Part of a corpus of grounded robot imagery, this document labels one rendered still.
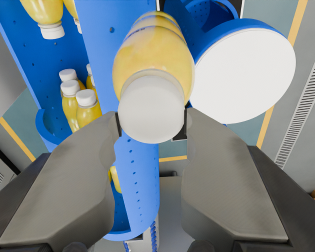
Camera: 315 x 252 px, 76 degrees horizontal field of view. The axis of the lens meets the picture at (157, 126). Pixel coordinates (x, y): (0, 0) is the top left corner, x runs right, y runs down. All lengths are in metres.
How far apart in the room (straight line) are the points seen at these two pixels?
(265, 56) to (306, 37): 1.40
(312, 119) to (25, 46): 2.44
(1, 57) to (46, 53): 0.34
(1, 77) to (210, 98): 0.68
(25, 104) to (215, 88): 1.78
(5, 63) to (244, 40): 0.76
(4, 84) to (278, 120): 2.20
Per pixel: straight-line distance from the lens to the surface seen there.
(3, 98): 0.84
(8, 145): 2.58
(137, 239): 1.25
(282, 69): 0.62
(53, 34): 0.45
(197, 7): 1.40
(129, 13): 0.32
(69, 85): 0.50
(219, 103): 0.60
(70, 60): 0.60
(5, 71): 0.88
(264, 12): 1.73
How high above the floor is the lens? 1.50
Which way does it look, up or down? 49 degrees down
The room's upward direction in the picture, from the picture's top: 176 degrees clockwise
